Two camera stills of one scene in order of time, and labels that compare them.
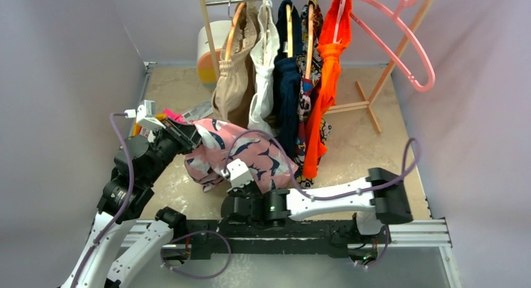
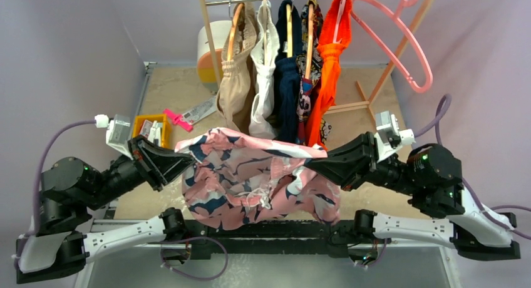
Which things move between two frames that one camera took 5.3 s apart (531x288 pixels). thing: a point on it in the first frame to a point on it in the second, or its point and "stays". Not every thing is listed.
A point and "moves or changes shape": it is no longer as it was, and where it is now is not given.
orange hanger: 231,30 stays
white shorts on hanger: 265,42 stays
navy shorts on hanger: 287,49 stays
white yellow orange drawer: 221,34 stays
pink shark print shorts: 221,142 moves or changes shape
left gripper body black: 172,140 to 122,178
